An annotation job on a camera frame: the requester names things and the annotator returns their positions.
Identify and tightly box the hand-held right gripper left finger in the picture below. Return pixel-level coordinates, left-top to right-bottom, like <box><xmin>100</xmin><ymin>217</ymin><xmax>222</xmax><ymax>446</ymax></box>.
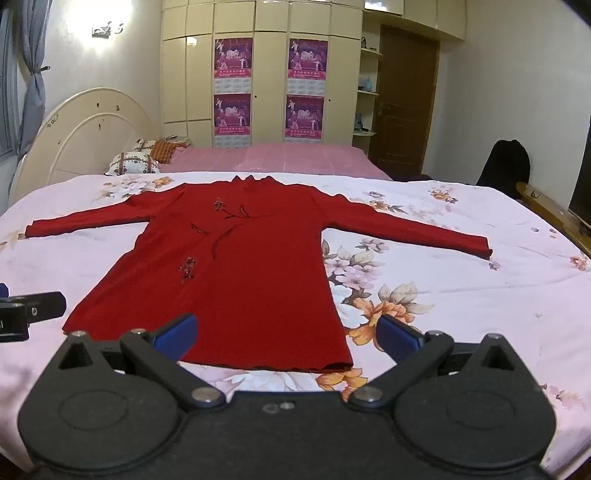
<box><xmin>58</xmin><ymin>313</ymin><xmax>228</xmax><ymax>413</ymax></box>

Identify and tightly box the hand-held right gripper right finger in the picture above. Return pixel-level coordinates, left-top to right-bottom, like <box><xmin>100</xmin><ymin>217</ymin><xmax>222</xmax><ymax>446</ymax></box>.
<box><xmin>343</xmin><ymin>314</ymin><xmax>526</xmax><ymax>411</ymax></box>

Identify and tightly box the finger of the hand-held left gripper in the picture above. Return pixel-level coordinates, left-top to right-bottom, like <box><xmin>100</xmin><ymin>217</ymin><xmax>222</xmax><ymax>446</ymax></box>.
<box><xmin>25</xmin><ymin>291</ymin><xmax>67</xmax><ymax>322</ymax></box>

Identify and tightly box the red long-sleeved dress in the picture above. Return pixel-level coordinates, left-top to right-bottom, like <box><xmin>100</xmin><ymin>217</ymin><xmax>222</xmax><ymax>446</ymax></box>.
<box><xmin>25</xmin><ymin>174</ymin><xmax>494</xmax><ymax>373</ymax></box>

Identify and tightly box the floral white bedsheet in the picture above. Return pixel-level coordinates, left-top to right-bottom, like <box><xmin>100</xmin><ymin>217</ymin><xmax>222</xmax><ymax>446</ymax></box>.
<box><xmin>0</xmin><ymin>172</ymin><xmax>591</xmax><ymax>480</ymax></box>

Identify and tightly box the white patterned pillow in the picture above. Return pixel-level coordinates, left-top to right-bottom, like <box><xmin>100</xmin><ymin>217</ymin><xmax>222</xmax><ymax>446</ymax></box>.
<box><xmin>105</xmin><ymin>138</ymin><xmax>161</xmax><ymax>177</ymax></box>

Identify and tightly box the cream headboard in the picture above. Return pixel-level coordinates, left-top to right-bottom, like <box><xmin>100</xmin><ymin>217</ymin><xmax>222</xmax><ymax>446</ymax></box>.
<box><xmin>9</xmin><ymin>88</ymin><xmax>160</xmax><ymax>205</ymax></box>

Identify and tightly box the orange striped pillow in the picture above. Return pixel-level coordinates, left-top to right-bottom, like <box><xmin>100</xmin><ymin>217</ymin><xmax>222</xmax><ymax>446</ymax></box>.
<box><xmin>148</xmin><ymin>137</ymin><xmax>192</xmax><ymax>165</ymax></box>

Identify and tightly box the wooden bed footboard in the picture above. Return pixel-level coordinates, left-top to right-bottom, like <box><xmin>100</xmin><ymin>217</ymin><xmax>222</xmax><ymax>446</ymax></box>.
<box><xmin>516</xmin><ymin>182</ymin><xmax>591</xmax><ymax>257</ymax></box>

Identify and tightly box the pink bed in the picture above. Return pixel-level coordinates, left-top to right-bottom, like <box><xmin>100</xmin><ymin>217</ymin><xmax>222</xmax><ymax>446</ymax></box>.
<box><xmin>159</xmin><ymin>143</ymin><xmax>394</xmax><ymax>182</ymax></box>

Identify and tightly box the black bag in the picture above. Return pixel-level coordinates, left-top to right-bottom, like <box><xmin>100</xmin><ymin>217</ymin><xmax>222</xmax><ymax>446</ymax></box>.
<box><xmin>475</xmin><ymin>139</ymin><xmax>531</xmax><ymax>188</ymax></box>

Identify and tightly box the grey-blue curtain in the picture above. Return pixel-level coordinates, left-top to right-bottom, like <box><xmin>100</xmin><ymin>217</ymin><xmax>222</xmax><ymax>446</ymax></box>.
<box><xmin>0</xmin><ymin>0</ymin><xmax>51</xmax><ymax>197</ymax></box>

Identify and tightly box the brown wooden door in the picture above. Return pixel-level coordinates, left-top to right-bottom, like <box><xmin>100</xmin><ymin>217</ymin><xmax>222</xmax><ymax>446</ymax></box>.
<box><xmin>369</xmin><ymin>24</ymin><xmax>441</xmax><ymax>180</ymax></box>

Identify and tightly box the dark screen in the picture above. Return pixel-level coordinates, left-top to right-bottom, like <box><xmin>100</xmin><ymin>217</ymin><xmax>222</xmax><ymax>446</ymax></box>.
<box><xmin>567</xmin><ymin>113</ymin><xmax>591</xmax><ymax>232</ymax></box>

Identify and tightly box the cream corner shelf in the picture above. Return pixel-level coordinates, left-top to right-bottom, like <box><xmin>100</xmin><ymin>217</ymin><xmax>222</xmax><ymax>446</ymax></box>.
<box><xmin>353</xmin><ymin>36</ymin><xmax>384</xmax><ymax>148</ymax></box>

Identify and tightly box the cream wardrobe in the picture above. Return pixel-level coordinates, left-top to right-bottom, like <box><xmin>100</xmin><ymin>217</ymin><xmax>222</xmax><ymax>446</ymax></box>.
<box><xmin>161</xmin><ymin>0</ymin><xmax>467</xmax><ymax>149</ymax></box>

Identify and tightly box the purple wall poster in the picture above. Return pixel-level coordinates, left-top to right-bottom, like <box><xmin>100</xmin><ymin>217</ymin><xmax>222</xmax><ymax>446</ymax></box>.
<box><xmin>214</xmin><ymin>38</ymin><xmax>254</xmax><ymax>95</ymax></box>
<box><xmin>213</xmin><ymin>93</ymin><xmax>252</xmax><ymax>137</ymax></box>
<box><xmin>285</xmin><ymin>95</ymin><xmax>325</xmax><ymax>138</ymax></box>
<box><xmin>288</xmin><ymin>39</ymin><xmax>329</xmax><ymax>96</ymax></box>

